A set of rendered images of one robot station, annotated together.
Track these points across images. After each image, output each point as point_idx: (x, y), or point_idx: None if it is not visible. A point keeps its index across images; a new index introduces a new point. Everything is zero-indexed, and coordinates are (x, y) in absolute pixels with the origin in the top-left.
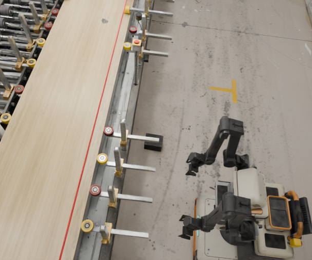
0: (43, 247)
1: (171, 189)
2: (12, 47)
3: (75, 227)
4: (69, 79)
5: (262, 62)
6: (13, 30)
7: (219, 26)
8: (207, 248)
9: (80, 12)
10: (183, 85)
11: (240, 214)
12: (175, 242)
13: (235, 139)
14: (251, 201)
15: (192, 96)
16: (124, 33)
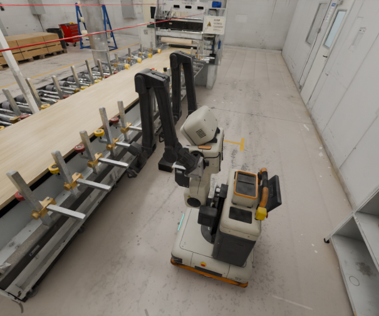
0: (5, 174)
1: (171, 199)
2: (73, 74)
3: (43, 166)
4: (104, 95)
5: (267, 131)
6: (86, 79)
7: (237, 110)
8: (183, 241)
9: (131, 73)
10: None
11: (151, 83)
12: (160, 242)
13: (187, 74)
14: (193, 124)
15: None
16: None
